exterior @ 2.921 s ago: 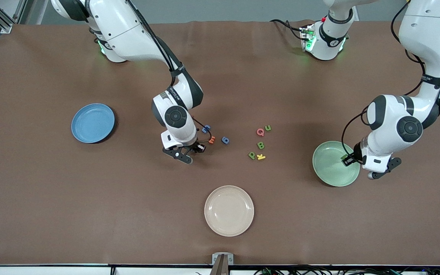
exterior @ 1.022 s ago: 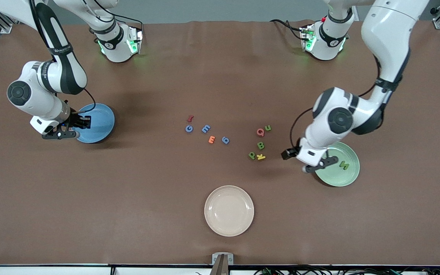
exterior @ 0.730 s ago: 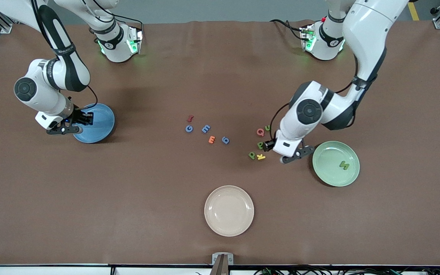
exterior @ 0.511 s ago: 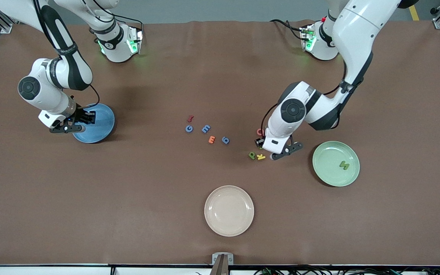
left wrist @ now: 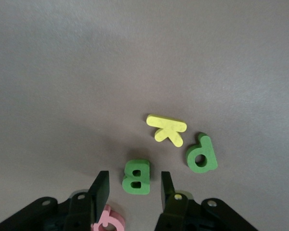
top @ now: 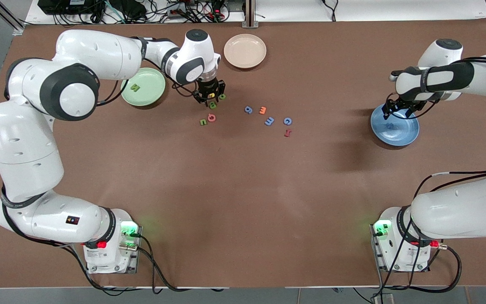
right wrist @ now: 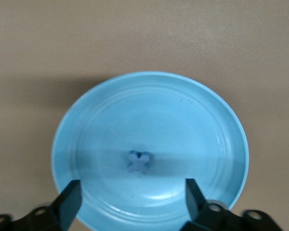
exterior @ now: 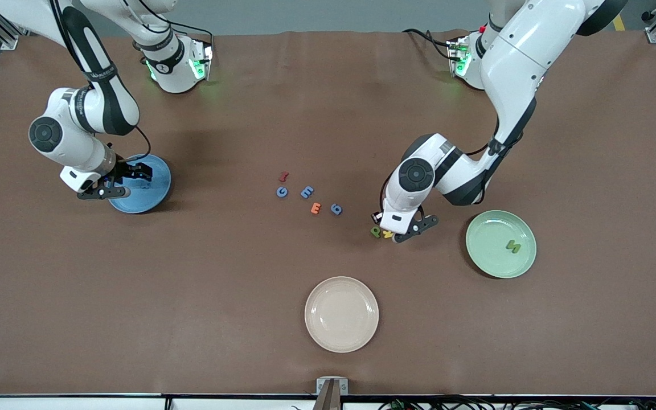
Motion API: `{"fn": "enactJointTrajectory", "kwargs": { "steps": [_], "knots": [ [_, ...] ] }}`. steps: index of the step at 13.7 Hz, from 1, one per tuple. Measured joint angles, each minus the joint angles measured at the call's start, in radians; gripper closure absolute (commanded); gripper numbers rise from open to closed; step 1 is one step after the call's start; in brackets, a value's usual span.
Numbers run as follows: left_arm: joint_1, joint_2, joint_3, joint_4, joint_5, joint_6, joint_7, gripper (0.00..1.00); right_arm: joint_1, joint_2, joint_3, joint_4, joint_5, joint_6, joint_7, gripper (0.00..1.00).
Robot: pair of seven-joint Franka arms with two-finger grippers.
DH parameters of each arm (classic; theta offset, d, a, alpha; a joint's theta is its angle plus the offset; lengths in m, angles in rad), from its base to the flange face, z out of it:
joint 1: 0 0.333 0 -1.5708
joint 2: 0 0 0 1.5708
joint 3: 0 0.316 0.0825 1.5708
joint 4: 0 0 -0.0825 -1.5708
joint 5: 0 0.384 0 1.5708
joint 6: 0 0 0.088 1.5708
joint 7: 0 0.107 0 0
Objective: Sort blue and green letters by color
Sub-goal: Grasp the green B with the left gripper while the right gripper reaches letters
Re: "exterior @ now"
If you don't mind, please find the blue plate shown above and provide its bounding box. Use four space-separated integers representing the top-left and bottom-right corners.
106 154 172 215

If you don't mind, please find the beige plate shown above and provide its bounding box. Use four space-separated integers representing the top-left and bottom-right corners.
304 276 380 354

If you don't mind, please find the green plate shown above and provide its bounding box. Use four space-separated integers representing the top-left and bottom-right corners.
465 210 537 279

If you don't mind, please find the brown table cover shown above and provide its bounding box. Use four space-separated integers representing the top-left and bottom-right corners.
0 28 656 396

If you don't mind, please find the black arm base cable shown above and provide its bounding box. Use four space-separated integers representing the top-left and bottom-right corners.
166 22 216 52
401 27 458 62

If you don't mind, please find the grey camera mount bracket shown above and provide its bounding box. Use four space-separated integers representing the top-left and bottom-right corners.
312 376 350 410

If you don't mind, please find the black cable bundle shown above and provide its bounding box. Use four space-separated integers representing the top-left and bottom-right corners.
379 393 656 410

